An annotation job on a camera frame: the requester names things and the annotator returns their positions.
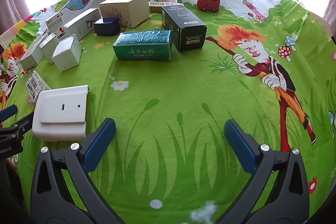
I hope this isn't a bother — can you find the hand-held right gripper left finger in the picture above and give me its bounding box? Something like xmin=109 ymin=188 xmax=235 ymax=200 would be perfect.
xmin=30 ymin=118 xmax=124 ymax=224

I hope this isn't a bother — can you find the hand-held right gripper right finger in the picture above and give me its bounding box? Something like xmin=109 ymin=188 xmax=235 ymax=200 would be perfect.
xmin=213 ymin=119 xmax=310 ymax=224

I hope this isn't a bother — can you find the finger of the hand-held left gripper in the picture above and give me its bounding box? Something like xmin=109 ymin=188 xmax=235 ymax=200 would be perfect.
xmin=0 ymin=105 xmax=18 ymax=122
xmin=0 ymin=112 xmax=35 ymax=136

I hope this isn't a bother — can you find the white barcode box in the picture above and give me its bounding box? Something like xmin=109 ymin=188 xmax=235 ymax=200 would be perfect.
xmin=25 ymin=70 xmax=52 ymax=104

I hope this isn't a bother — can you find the white plastic wall-mount device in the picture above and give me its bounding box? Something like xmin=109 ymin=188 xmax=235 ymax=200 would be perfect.
xmin=32 ymin=85 xmax=90 ymax=143

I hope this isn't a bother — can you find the small white box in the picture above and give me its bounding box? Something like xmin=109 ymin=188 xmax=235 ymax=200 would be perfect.
xmin=39 ymin=33 xmax=60 ymax=65
xmin=20 ymin=35 xmax=49 ymax=69
xmin=52 ymin=34 xmax=83 ymax=72

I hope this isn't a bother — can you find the long white box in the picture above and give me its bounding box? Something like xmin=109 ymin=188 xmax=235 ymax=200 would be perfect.
xmin=62 ymin=7 xmax=102 ymax=41

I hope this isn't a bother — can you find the cartoon printed bedsheet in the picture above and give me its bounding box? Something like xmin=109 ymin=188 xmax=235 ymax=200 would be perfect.
xmin=0 ymin=0 xmax=336 ymax=224

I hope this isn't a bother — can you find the white medicine box red green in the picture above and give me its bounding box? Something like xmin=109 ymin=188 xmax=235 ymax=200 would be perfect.
xmin=45 ymin=12 xmax=66 ymax=40

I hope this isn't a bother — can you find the teal wrapped packet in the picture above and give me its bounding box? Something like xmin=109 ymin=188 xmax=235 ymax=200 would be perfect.
xmin=113 ymin=29 xmax=173 ymax=61

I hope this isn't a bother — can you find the dark blue box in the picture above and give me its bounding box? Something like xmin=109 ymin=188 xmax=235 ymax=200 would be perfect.
xmin=93 ymin=17 xmax=121 ymax=37

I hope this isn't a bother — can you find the black carton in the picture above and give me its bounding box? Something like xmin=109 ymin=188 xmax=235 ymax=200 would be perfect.
xmin=161 ymin=3 xmax=207 ymax=52

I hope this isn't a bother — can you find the large white box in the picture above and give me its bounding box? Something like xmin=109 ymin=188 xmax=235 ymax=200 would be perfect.
xmin=98 ymin=0 xmax=148 ymax=28

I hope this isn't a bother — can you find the small dark red cube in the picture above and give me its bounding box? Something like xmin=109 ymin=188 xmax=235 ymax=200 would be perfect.
xmin=197 ymin=0 xmax=221 ymax=13

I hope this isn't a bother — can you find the flat yellowish box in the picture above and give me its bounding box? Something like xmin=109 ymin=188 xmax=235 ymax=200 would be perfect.
xmin=148 ymin=1 xmax=184 ymax=13

